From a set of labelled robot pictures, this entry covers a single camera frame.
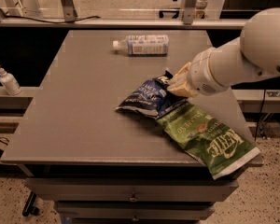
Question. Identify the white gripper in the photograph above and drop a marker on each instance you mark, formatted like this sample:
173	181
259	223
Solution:
202	73

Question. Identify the blue chip bag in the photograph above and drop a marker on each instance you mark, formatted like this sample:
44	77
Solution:
152	98

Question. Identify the green jalapeno chip bag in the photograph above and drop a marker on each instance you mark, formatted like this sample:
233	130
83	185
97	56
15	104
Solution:
214	144

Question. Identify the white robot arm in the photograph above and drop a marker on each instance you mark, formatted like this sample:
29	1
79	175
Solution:
253	56

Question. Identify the clear plastic water bottle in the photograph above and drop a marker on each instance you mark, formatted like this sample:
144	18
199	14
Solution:
143	45

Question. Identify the grey lower drawer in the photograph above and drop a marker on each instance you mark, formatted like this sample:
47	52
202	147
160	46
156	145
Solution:
135	211

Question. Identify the grey drawer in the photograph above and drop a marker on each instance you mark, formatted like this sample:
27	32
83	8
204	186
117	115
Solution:
131	190
135	211

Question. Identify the grey upper drawer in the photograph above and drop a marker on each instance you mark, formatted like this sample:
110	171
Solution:
131	190

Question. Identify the white pump dispenser bottle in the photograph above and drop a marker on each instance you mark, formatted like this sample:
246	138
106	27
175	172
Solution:
10	83

